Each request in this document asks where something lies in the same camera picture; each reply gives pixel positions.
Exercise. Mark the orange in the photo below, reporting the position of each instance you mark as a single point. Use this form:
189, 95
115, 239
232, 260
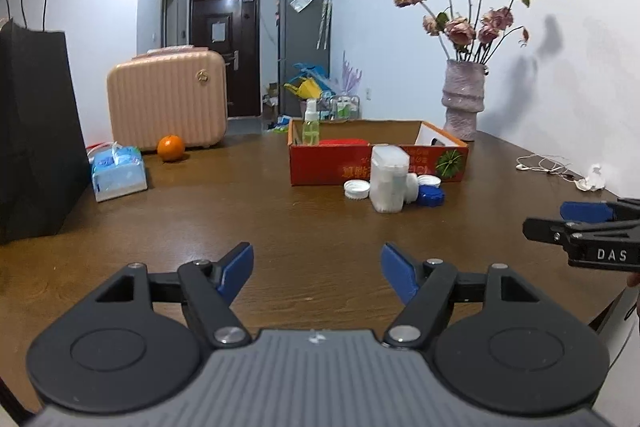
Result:
171, 148

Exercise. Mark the dried pink roses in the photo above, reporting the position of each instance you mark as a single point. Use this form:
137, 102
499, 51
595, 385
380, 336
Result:
460, 29

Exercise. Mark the cardboard boxes on floor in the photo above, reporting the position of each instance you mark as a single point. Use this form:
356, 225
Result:
270, 99

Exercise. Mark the black paper bag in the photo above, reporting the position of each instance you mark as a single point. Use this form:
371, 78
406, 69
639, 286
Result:
35, 132

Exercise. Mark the white ridged cap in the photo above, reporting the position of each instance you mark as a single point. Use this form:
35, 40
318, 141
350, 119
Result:
356, 190

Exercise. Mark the white flat cap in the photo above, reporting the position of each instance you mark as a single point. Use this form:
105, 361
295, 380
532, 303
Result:
430, 180

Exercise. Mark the grey refrigerator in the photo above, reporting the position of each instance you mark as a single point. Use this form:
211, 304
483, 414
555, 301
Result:
300, 52

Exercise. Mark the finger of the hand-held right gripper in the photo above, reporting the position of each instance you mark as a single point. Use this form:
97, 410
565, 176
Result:
550, 229
585, 211

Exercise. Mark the blue tissue pack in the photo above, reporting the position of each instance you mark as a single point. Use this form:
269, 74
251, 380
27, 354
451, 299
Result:
119, 174

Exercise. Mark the red and white lint brush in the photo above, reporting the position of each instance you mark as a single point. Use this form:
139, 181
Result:
342, 142

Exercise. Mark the purple decorative plant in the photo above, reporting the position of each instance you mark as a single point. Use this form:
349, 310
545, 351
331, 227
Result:
350, 79

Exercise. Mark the crumpled white tissue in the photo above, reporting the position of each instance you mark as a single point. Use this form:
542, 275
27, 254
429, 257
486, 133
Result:
592, 179

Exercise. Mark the translucent cotton swab box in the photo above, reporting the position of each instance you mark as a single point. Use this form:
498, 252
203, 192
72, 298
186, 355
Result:
387, 179

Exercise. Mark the red cardboard box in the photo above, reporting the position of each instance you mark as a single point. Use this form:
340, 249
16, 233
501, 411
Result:
325, 167

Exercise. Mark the paper sheet on refrigerator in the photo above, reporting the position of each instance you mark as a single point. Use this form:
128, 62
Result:
301, 1

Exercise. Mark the pink suitcase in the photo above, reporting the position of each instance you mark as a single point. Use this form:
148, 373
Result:
167, 102

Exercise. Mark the white earphones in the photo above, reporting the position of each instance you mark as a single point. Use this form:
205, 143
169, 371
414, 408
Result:
542, 164

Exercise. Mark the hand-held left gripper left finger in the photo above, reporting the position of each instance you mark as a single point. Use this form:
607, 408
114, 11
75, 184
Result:
235, 269

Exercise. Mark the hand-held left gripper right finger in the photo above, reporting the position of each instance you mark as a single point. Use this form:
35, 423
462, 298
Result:
400, 271

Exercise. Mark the hanging folded umbrellas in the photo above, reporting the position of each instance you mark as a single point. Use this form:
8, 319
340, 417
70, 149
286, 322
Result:
325, 19

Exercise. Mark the blue round lid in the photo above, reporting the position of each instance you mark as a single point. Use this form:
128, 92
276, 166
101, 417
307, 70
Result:
431, 196

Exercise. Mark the pink ceramic vase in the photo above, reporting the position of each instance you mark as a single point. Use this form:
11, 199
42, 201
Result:
464, 99

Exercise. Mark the dark wooden door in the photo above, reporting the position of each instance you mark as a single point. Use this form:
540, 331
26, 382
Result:
225, 57

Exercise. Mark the white bottle with green label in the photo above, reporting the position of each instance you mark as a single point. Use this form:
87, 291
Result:
411, 188

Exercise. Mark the blue and yellow toy pile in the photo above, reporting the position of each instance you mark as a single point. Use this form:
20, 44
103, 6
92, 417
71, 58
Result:
310, 83

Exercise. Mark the green spray bottle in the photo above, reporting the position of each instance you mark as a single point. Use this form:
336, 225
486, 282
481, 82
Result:
310, 127

